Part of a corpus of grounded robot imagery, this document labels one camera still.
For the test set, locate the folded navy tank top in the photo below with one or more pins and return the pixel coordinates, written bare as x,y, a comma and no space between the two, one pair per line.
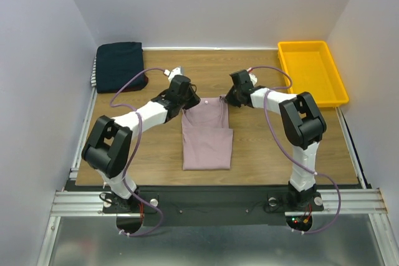
117,63

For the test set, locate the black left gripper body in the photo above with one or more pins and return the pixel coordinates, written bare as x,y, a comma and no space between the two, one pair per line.
187,101

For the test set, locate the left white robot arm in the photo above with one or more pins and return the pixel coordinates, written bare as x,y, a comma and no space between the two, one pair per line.
107,149

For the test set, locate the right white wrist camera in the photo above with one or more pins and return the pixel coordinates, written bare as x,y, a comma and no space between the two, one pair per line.
252,76

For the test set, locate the yellow plastic bin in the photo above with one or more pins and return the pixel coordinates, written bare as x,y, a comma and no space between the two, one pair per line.
312,69

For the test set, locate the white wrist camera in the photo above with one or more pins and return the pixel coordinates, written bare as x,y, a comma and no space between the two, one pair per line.
252,76
170,74

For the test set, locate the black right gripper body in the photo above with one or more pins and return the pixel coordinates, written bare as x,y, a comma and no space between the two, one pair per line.
232,98

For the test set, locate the pink tank top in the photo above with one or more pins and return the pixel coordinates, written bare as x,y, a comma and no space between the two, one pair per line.
207,137

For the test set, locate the folded striped tank top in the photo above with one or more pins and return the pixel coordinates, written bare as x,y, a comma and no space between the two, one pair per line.
93,81

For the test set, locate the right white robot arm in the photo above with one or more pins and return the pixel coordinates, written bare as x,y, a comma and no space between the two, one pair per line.
303,126

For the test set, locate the folded dark red tank top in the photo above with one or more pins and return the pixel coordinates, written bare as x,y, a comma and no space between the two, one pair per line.
138,84

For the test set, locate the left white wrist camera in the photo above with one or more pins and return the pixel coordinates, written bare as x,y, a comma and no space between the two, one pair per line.
170,74

